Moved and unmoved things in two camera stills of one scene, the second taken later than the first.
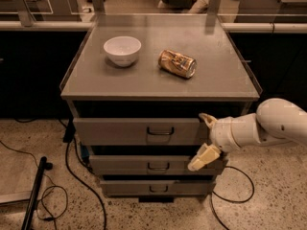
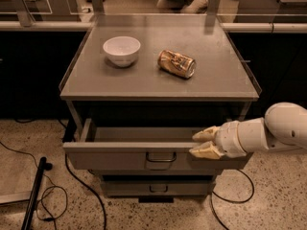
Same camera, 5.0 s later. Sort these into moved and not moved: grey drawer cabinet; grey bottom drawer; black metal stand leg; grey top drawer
Moved: grey top drawer
Not moved: grey bottom drawer; grey drawer cabinet; black metal stand leg
